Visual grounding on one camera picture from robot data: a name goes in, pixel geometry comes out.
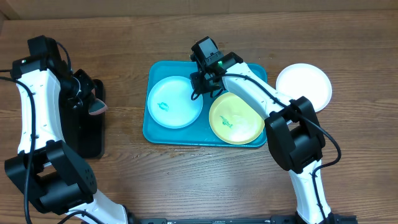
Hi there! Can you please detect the light blue plate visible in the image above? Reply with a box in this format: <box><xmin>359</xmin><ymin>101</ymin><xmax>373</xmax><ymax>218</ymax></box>
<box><xmin>147</xmin><ymin>76</ymin><xmax>203</xmax><ymax>129</ymax></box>

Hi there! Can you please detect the yellow plate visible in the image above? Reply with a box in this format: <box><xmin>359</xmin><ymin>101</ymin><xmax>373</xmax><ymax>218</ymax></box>
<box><xmin>209</xmin><ymin>92</ymin><xmax>265</xmax><ymax>145</ymax></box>

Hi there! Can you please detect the pink plate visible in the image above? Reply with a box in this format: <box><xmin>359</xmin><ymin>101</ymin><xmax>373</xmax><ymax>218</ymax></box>
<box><xmin>275</xmin><ymin>63</ymin><xmax>333</xmax><ymax>112</ymax></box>

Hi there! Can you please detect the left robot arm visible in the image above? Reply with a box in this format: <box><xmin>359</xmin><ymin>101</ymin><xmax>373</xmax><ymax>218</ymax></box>
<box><xmin>4</xmin><ymin>35</ymin><xmax>136</xmax><ymax>223</ymax></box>

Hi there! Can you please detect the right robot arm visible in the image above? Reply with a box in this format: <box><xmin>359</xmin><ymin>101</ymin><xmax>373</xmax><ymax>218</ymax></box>
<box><xmin>190</xmin><ymin>37</ymin><xmax>333</xmax><ymax>223</ymax></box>

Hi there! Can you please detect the black plastic tray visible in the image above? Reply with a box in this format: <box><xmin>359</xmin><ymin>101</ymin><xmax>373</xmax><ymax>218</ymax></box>
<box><xmin>59</xmin><ymin>80</ymin><xmax>104</xmax><ymax>159</ymax></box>

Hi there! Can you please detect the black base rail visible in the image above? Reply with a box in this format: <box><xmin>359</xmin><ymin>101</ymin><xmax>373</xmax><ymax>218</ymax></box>
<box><xmin>132</xmin><ymin>214</ymin><xmax>358</xmax><ymax>224</ymax></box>

